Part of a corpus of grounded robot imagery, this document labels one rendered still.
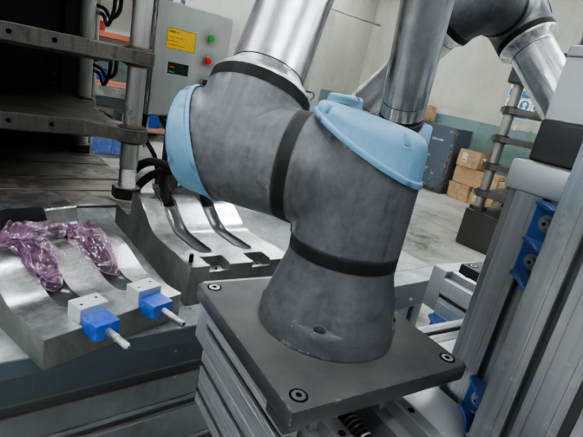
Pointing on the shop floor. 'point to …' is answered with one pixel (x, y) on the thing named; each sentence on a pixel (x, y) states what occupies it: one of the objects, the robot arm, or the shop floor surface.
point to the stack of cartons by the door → (472, 178)
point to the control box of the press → (180, 61)
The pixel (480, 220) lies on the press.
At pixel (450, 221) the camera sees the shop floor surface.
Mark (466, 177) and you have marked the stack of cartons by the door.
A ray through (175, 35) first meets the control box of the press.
